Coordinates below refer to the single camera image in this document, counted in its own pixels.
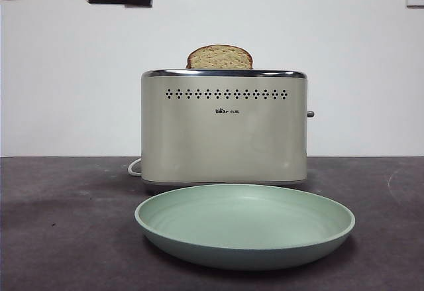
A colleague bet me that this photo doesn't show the large square bread slice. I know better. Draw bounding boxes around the large square bread slice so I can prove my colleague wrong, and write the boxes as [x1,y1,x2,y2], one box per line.
[185,44,254,70]

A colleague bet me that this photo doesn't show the pale green round plate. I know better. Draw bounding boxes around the pale green round plate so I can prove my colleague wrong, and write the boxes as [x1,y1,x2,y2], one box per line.
[134,184,356,271]

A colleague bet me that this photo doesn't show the cream two-slot toaster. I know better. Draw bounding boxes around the cream two-slot toaster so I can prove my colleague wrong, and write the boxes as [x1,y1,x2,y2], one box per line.
[140,68,309,195]

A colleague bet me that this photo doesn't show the white toaster power cable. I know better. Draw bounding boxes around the white toaster power cable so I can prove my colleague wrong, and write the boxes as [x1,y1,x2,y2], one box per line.
[128,157,143,178]

